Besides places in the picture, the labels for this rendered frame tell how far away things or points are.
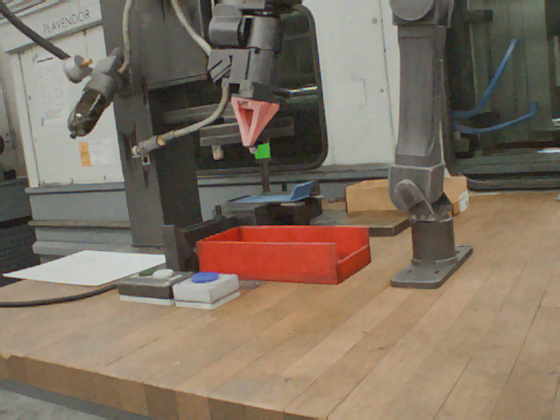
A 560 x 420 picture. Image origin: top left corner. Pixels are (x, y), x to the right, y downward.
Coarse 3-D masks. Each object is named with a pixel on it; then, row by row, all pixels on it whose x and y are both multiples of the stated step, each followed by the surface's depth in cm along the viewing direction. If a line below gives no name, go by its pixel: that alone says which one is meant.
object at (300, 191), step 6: (312, 180) 114; (294, 186) 108; (300, 186) 109; (306, 186) 112; (294, 192) 108; (300, 192) 111; (306, 192) 113; (246, 198) 119; (252, 198) 118; (264, 198) 116; (270, 198) 115; (276, 198) 114; (282, 198) 113; (288, 198) 112; (294, 198) 110; (300, 198) 112
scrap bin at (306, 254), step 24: (216, 240) 99; (240, 240) 105; (264, 240) 102; (288, 240) 99; (312, 240) 97; (336, 240) 95; (360, 240) 93; (216, 264) 93; (240, 264) 91; (264, 264) 89; (288, 264) 86; (312, 264) 84; (336, 264) 82; (360, 264) 89
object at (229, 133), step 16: (176, 112) 120; (192, 112) 118; (208, 112) 116; (224, 112) 114; (208, 128) 108; (224, 128) 107; (272, 128) 113; (288, 128) 118; (208, 144) 109; (224, 144) 108; (240, 144) 113; (256, 144) 115
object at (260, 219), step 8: (304, 208) 123; (240, 216) 109; (248, 216) 108; (256, 216) 108; (264, 216) 110; (272, 216) 113; (280, 216) 121; (288, 216) 120; (296, 216) 120; (304, 216) 123; (240, 224) 110; (248, 224) 109; (256, 224) 108; (264, 224) 110; (272, 224) 113; (280, 224) 121; (288, 224) 120; (296, 224) 120; (304, 224) 123
